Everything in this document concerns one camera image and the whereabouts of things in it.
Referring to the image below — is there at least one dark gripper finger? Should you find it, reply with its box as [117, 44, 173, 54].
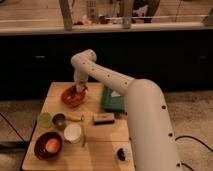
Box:
[70, 85, 77, 98]

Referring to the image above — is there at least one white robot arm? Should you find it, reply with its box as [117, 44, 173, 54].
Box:
[71, 49, 183, 171]

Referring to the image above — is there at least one red orange bowl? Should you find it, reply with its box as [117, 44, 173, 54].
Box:
[61, 86, 86, 107]

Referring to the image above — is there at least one dark red bowl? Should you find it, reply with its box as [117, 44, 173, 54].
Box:
[34, 132, 62, 160]

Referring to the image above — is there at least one yellow banana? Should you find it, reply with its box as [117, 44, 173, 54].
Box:
[65, 114, 84, 122]

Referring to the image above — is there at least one small metal cup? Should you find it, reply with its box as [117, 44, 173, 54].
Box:
[52, 113, 66, 130]

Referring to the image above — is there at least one wooden board eraser block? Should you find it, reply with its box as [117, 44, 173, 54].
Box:
[93, 113, 115, 125]

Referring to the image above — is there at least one green plastic tray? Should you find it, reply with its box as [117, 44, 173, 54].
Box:
[101, 87, 124, 113]

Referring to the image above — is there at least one white cloth in tray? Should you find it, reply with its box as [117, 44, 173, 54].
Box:
[111, 91, 121, 97]

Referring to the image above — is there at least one light green plastic cup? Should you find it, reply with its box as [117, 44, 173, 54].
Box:
[37, 112, 52, 128]

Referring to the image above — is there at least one white ceramic cup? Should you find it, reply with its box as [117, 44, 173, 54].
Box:
[64, 123, 82, 143]

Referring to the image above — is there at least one orange peach fruit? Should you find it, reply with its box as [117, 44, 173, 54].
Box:
[45, 138, 60, 153]

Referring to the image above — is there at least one black cable left floor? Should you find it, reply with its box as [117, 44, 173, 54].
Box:
[0, 112, 26, 144]

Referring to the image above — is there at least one black cable floor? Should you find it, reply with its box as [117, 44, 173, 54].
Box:
[0, 112, 26, 144]
[174, 134, 213, 171]

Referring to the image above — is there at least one white handled dish brush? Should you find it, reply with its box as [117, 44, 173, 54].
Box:
[117, 148, 127, 161]

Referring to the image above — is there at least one black cable right floor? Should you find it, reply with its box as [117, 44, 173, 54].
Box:
[174, 134, 213, 171]

